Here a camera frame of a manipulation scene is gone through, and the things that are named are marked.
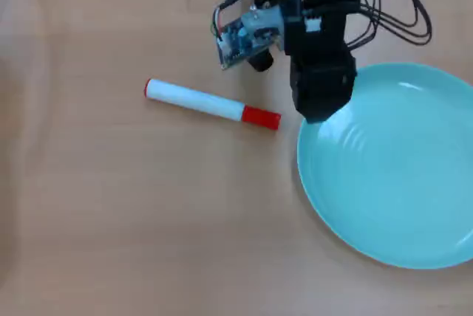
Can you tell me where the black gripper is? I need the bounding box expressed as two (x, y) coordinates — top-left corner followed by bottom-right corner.
(282, 4), (358, 125)

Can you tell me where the red and white marker pen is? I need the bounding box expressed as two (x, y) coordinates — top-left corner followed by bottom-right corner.
(143, 78), (282, 131)

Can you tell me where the turquoise plate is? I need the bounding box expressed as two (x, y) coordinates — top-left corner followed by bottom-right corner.
(296, 62), (473, 270)

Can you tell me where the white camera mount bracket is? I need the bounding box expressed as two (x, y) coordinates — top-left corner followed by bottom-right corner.
(240, 4), (285, 35)

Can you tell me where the bare circuit board camera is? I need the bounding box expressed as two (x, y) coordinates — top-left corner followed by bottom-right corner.
(215, 17), (285, 72)

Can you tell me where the black looped cable bundle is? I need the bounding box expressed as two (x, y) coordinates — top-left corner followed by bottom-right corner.
(345, 0), (433, 49)

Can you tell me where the black camera cable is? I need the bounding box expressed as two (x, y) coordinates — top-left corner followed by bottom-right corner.
(211, 0), (256, 41)

